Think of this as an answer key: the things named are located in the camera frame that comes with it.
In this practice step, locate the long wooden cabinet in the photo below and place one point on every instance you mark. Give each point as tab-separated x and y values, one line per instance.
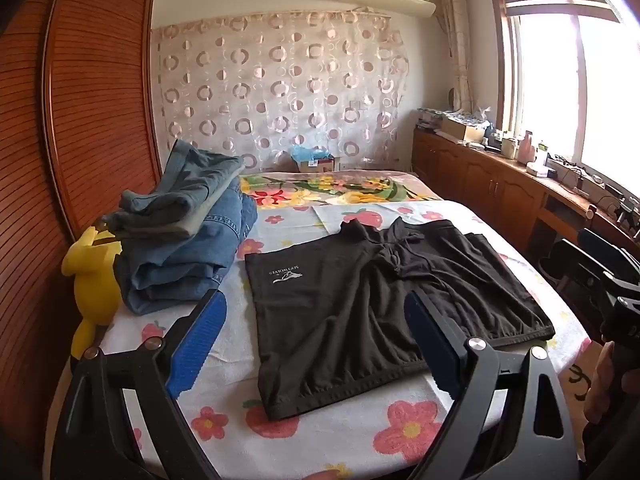
475	180

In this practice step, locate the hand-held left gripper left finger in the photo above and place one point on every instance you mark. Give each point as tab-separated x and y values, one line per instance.
200	340

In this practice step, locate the pink bottle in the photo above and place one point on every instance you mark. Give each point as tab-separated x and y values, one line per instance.
526	147

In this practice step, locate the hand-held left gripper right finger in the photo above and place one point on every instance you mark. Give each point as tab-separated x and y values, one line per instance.
425	330

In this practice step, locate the cardboard box with blue bag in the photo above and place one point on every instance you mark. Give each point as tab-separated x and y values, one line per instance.
312	157

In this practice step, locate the white jar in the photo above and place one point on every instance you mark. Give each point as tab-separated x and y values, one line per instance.
508	147

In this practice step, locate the wooden-framed window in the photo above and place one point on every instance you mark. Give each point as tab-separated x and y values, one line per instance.
550	85

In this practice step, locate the white flower-print bed sheet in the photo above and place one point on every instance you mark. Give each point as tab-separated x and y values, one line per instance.
300	440

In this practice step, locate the black pants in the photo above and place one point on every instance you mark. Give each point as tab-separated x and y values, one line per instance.
350	310

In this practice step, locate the open cardboard box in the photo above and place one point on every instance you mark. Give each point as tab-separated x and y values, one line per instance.
465	130

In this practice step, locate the circle-patterned wall curtain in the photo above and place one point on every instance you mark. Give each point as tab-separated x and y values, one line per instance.
280	85

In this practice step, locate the person's right hand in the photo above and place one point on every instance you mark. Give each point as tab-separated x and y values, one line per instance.
602	385

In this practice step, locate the bright floral blanket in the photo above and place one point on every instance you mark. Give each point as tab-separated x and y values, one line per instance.
320	190

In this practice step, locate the pale window drape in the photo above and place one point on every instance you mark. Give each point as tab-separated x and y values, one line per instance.
457	45

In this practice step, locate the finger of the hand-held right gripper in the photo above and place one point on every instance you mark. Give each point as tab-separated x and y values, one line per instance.
575	265
605	247

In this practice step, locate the yellow plush toy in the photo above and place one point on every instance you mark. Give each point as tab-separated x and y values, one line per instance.
92	285

